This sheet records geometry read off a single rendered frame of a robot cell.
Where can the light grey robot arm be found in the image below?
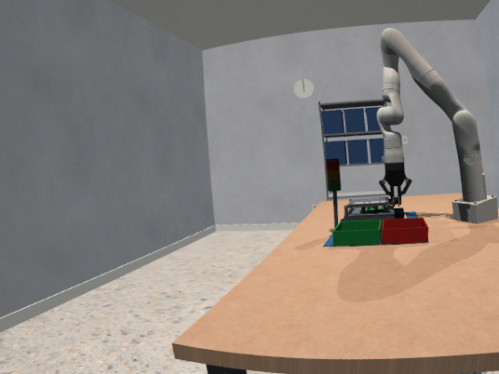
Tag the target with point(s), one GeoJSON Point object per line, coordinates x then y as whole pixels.
{"type": "Point", "coordinates": [463, 123]}

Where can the green open tray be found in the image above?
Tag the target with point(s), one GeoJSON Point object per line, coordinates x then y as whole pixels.
{"type": "Point", "coordinates": [363, 234]}

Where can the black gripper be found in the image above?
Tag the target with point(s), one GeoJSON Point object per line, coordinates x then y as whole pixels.
{"type": "Point", "coordinates": [394, 177]}

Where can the red bin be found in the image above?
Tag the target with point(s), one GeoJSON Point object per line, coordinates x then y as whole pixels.
{"type": "Point", "coordinates": [404, 232]}

